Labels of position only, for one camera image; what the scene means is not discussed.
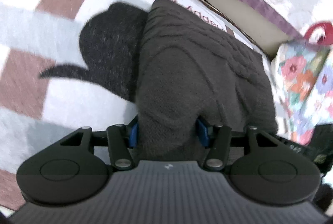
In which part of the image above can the dark brown knit sweater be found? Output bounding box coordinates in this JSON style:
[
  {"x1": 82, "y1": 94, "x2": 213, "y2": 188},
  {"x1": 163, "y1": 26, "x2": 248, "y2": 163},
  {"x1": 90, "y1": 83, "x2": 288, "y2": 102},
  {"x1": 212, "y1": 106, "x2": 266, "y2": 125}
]
[{"x1": 135, "y1": 0, "x2": 278, "y2": 161}]

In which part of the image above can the floral patchwork quilt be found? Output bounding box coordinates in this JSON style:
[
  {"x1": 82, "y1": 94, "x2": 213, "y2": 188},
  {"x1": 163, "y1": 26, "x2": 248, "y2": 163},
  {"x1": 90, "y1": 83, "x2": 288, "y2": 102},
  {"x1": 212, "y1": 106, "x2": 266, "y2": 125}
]
[{"x1": 271, "y1": 41, "x2": 332, "y2": 145}]

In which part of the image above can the checkered plush dog blanket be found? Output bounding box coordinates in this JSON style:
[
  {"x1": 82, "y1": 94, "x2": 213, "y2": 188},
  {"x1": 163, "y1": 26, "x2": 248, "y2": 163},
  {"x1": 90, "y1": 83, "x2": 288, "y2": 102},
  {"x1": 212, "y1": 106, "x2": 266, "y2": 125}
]
[{"x1": 1, "y1": 0, "x2": 270, "y2": 215}]

